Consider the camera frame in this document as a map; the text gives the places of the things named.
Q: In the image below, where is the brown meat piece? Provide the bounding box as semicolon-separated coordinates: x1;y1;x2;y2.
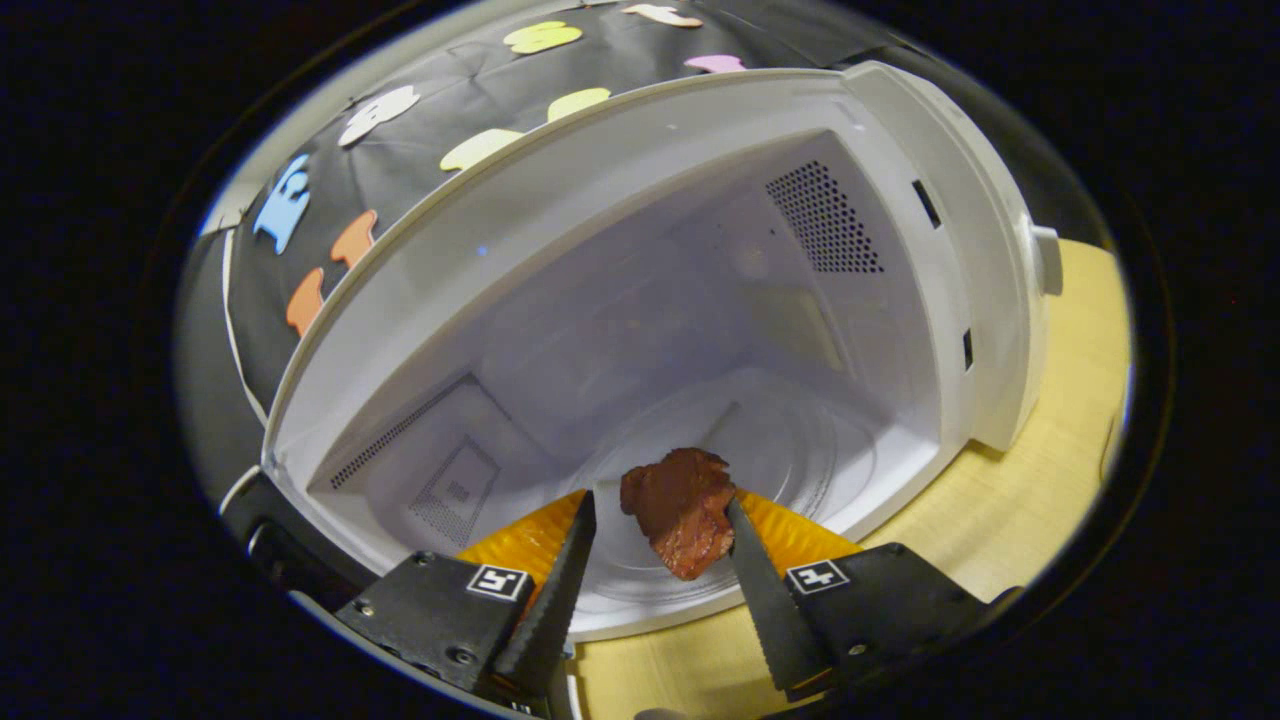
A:
620;447;739;582

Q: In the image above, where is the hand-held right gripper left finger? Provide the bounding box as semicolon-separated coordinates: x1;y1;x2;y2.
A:
335;488;601;717

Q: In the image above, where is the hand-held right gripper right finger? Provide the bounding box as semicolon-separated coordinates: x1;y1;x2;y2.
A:
725;488;1006;703

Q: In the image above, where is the white microwave oven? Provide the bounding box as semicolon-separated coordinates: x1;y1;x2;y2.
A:
220;60;1066;643

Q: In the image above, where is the glass turntable plate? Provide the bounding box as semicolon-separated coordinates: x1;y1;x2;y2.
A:
560;368;883;609

